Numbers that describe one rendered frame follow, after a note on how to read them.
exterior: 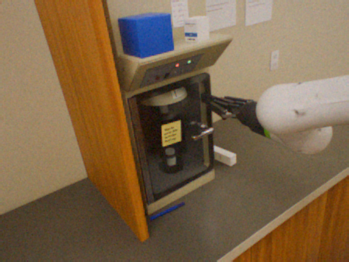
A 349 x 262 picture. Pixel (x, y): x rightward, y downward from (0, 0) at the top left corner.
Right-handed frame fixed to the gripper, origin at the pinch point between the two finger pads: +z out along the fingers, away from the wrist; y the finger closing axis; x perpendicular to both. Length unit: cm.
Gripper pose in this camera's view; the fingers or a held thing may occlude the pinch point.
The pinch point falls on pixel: (209, 99)
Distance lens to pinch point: 99.9
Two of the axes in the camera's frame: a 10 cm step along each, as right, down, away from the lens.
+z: -5.7, -3.2, 7.6
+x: 1.1, 8.8, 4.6
